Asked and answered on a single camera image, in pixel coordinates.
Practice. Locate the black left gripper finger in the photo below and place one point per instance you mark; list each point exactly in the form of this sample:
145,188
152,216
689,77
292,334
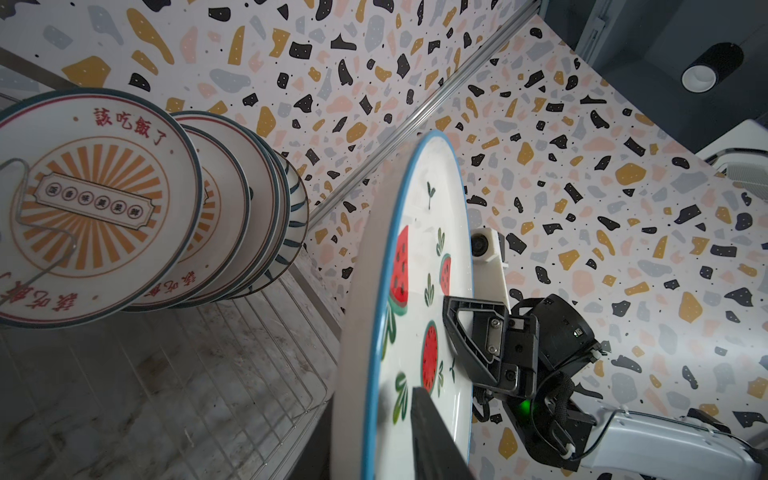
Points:
435,454

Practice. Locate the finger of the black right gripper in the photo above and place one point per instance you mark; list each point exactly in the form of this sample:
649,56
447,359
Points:
484,337

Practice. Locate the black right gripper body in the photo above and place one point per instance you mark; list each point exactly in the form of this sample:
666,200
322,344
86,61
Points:
552,343

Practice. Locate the watermelon pattern plate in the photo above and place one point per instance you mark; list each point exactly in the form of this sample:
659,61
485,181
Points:
398,373

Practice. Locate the white striped plate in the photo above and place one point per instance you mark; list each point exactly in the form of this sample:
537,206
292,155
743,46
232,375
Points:
292,240

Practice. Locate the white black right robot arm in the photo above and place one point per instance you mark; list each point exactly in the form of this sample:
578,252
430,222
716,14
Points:
587,432

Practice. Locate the orange sunburst plate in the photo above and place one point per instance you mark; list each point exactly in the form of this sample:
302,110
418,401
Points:
101,192
218,235

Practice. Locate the black ceiling spotlight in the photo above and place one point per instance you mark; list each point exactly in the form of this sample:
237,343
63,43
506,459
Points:
712,67

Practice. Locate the orange sunburst plate front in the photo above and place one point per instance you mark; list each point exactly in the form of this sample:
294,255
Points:
101,192

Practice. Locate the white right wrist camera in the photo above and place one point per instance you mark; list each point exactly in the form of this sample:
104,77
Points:
488,255

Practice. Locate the stainless wire dish rack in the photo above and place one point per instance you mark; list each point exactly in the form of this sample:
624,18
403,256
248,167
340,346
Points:
224,390

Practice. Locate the aluminium corner post right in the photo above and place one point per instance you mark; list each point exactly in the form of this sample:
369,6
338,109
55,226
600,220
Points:
386,147

